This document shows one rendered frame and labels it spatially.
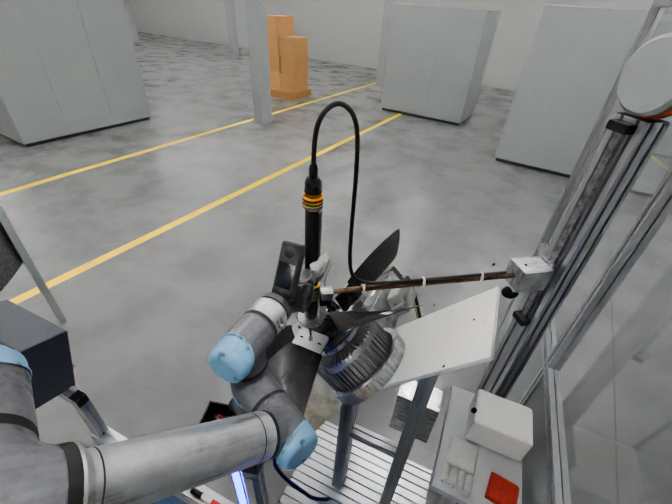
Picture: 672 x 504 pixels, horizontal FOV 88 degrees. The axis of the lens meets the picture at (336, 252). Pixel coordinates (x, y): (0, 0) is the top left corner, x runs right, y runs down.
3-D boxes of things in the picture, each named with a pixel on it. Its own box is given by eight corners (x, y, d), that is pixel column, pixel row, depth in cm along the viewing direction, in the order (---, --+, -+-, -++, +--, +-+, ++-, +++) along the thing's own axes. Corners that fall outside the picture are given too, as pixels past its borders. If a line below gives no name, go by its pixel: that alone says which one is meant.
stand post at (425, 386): (389, 500, 172) (445, 348, 104) (384, 521, 165) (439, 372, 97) (380, 496, 173) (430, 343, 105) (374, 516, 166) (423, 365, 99)
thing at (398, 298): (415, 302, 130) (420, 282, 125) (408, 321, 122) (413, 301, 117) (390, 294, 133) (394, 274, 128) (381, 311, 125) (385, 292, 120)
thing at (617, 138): (520, 314, 115) (620, 118, 78) (529, 325, 111) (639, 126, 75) (512, 315, 114) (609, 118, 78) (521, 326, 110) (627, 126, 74)
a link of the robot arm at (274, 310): (242, 304, 66) (279, 319, 63) (256, 289, 69) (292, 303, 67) (246, 331, 70) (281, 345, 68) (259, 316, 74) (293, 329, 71)
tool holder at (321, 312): (328, 307, 98) (330, 280, 92) (333, 326, 92) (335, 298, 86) (296, 310, 96) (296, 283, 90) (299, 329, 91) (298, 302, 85)
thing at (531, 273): (532, 276, 106) (543, 253, 101) (547, 291, 101) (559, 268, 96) (501, 278, 104) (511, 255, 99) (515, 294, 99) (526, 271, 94)
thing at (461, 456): (477, 451, 109) (479, 447, 108) (468, 499, 98) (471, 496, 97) (450, 437, 112) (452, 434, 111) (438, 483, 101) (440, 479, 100)
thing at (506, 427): (521, 417, 119) (533, 399, 112) (520, 464, 106) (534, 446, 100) (469, 397, 124) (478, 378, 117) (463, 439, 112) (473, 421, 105)
